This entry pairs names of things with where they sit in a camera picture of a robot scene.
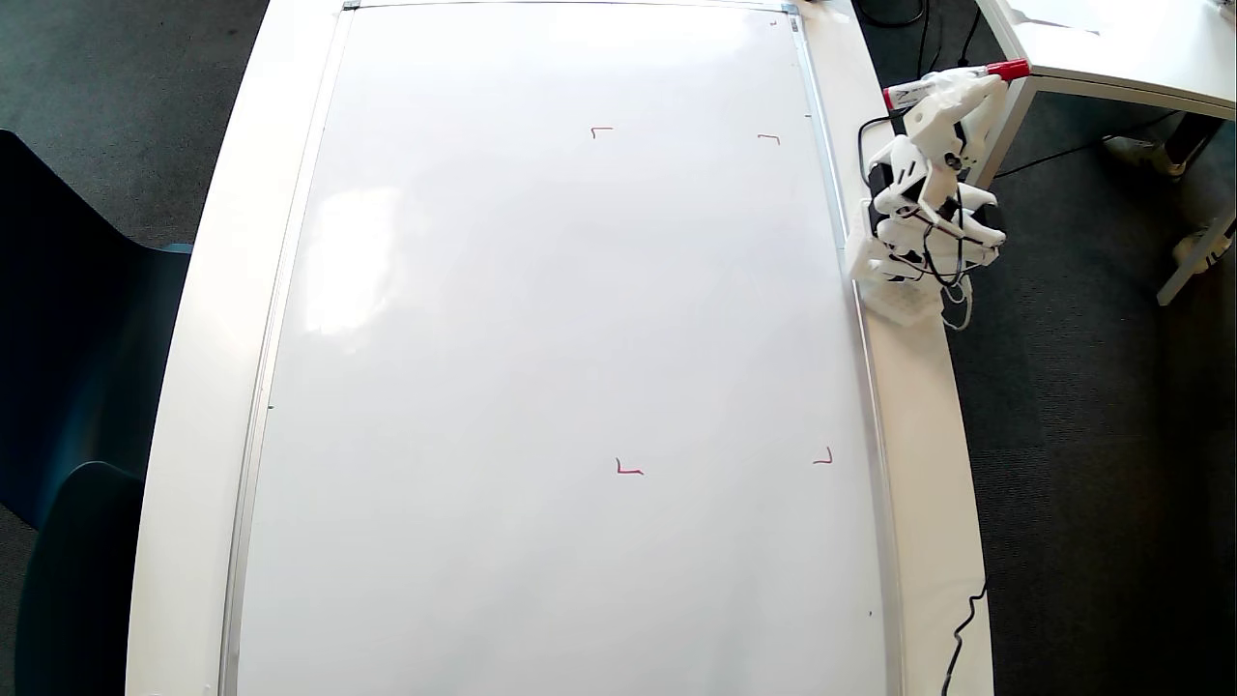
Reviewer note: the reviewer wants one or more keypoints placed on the large white whiteboard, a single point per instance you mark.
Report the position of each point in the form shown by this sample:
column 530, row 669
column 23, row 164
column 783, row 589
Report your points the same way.
column 541, row 367

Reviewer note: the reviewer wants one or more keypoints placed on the dark trouser leg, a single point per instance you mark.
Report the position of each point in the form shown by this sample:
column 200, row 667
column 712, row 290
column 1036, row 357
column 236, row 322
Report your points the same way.
column 1193, row 140

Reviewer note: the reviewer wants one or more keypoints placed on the dark blue chair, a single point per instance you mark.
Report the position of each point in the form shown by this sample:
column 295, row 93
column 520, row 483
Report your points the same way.
column 68, row 387

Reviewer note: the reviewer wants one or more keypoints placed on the white side table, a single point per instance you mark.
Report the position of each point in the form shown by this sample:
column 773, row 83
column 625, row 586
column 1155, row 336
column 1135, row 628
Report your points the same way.
column 1140, row 48

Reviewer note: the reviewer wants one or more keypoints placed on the red whiteboard marker pen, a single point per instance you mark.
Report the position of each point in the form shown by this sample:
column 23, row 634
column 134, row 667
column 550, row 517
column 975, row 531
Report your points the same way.
column 1010, row 70

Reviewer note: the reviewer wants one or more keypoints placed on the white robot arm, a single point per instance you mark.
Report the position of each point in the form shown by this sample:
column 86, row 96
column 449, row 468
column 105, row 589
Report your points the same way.
column 908, row 184

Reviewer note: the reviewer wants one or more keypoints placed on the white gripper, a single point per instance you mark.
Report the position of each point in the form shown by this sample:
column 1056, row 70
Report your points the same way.
column 950, row 94

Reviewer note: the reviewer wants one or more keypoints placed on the white sneaker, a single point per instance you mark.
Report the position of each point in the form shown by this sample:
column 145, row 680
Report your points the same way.
column 1203, row 249
column 1145, row 155

